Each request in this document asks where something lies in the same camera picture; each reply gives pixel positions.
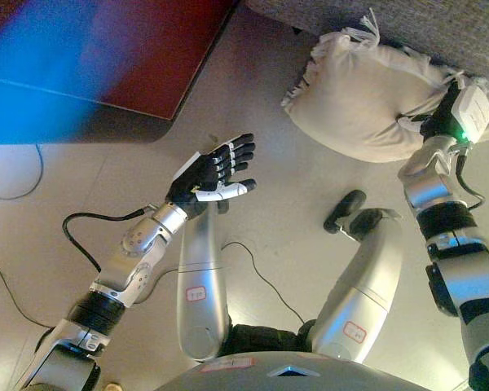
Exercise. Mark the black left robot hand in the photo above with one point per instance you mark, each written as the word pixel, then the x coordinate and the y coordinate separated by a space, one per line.
pixel 203 175

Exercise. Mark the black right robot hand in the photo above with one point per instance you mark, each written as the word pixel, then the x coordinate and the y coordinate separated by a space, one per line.
pixel 470 112

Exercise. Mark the cream fringed pillow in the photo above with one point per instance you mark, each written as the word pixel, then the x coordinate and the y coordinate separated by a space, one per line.
pixel 358 97

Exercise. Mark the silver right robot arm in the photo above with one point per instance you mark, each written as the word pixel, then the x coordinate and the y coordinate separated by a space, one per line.
pixel 464 264

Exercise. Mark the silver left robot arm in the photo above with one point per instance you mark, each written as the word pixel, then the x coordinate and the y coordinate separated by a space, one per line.
pixel 126 269

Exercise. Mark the grey fabric armchair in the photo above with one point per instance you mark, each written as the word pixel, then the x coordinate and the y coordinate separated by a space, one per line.
pixel 432 24

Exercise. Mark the silver left robot leg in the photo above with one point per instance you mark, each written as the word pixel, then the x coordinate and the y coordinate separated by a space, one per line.
pixel 201 285

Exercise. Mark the silver robot leg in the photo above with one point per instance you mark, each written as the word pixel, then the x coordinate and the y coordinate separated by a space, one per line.
pixel 201 285
pixel 362 285

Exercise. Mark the red rug with grey border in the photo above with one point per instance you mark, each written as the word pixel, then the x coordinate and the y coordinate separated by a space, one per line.
pixel 146 61

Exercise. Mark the silver right robot leg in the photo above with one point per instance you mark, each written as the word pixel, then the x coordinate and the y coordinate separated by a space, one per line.
pixel 362 285

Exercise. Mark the grey robot torso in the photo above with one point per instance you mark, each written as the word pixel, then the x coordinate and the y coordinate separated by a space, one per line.
pixel 285 372

